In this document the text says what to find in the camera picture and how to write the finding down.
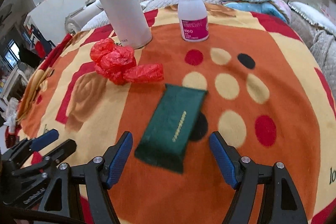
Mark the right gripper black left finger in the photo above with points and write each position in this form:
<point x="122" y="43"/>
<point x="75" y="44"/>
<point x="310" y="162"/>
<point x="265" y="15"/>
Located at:
<point x="62" y="196"/>

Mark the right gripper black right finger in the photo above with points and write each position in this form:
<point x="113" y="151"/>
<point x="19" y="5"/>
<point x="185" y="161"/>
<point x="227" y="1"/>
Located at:
<point x="280" y="199"/>

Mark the red plastic bag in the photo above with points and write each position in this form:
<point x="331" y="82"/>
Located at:
<point x="118" y="64"/>

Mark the orange red yellow blanket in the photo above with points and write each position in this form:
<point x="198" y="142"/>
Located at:
<point x="266" y="95"/>

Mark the dark green packet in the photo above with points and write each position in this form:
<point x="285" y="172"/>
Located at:
<point x="165" y="138"/>

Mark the beige quilted sofa cover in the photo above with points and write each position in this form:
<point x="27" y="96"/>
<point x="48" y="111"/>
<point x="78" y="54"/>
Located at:
<point x="319" y="41"/>

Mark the white gold trimmed pillow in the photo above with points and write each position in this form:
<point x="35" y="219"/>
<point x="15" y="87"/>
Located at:
<point x="313" y="16"/>

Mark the white thermos bottle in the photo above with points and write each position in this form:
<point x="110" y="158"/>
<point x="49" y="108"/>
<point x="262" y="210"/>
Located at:
<point x="128" y="21"/>

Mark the white pink pill bottle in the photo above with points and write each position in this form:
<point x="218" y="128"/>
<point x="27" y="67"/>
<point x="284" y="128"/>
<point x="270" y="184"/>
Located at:
<point x="193" y="20"/>

